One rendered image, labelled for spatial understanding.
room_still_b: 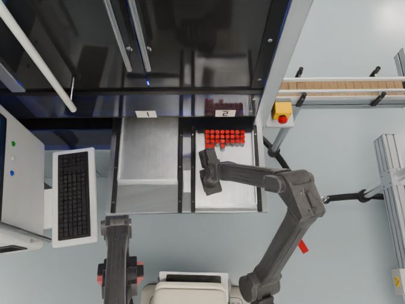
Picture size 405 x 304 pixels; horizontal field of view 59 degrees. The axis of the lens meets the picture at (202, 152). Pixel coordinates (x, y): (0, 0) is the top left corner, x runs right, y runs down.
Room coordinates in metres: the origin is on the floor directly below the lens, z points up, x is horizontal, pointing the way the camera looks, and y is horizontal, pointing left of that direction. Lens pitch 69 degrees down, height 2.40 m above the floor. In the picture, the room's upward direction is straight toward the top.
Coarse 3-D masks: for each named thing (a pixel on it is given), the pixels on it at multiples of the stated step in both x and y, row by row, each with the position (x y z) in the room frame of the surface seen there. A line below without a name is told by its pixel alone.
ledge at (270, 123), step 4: (292, 116) 0.76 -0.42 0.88; (268, 120) 0.74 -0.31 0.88; (272, 120) 0.74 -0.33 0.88; (276, 120) 0.74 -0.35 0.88; (288, 120) 0.74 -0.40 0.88; (292, 120) 0.74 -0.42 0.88; (268, 124) 0.72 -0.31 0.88; (272, 124) 0.72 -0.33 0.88; (276, 124) 0.72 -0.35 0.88; (280, 124) 0.72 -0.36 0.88; (284, 124) 0.72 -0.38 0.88; (288, 124) 0.72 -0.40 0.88; (292, 124) 0.72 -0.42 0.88
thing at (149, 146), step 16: (128, 128) 0.69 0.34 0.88; (144, 128) 0.69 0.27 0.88; (160, 128) 0.69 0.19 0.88; (176, 128) 0.69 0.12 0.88; (128, 144) 0.62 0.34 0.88; (144, 144) 0.62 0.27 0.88; (160, 144) 0.62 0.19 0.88; (176, 144) 0.62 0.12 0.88; (128, 160) 0.54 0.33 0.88; (144, 160) 0.54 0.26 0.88; (160, 160) 0.54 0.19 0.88; (176, 160) 0.54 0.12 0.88; (128, 176) 0.46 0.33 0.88; (144, 176) 0.46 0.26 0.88; (160, 176) 0.46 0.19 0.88; (176, 176) 0.46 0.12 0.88
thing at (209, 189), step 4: (200, 172) 0.42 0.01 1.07; (204, 172) 0.42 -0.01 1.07; (204, 180) 0.38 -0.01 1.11; (204, 184) 0.37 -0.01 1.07; (216, 184) 0.37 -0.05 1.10; (220, 184) 0.38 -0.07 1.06; (204, 188) 0.36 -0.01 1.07; (208, 188) 0.36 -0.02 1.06; (212, 188) 0.36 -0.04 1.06; (216, 188) 0.36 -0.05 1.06; (220, 188) 0.36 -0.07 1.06; (208, 192) 0.34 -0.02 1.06; (212, 192) 0.34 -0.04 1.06; (216, 192) 0.34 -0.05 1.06
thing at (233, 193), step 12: (252, 132) 0.67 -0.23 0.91; (204, 144) 0.62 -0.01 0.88; (252, 144) 0.61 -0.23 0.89; (228, 156) 0.56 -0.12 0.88; (240, 156) 0.56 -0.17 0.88; (252, 156) 0.56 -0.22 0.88; (204, 168) 0.50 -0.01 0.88; (204, 192) 0.39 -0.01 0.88; (228, 192) 0.39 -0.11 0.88; (240, 192) 0.39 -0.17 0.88; (252, 192) 0.39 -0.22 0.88; (204, 204) 0.33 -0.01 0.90; (216, 204) 0.33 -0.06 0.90; (228, 204) 0.33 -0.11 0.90; (240, 204) 0.33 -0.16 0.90; (252, 204) 0.33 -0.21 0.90
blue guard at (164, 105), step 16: (32, 96) 0.70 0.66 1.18; (48, 96) 0.70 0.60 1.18; (80, 96) 0.70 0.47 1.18; (96, 96) 0.70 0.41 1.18; (112, 96) 0.70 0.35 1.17; (128, 96) 0.70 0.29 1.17; (144, 96) 0.70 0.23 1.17; (160, 96) 0.70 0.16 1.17; (176, 96) 0.70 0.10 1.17; (192, 96) 0.70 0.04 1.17; (208, 96) 0.70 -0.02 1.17; (224, 96) 0.70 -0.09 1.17; (240, 96) 0.70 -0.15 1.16; (256, 96) 0.71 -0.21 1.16; (16, 112) 0.69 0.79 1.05; (32, 112) 0.70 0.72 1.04; (48, 112) 0.70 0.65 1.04; (64, 112) 0.70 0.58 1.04; (80, 112) 0.70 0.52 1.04; (96, 112) 0.70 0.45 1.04; (112, 112) 0.70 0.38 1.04; (128, 112) 0.70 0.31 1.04; (160, 112) 0.70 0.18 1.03; (176, 112) 0.70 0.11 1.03; (192, 112) 0.70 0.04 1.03; (208, 112) 0.70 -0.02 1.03; (240, 112) 0.70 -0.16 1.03
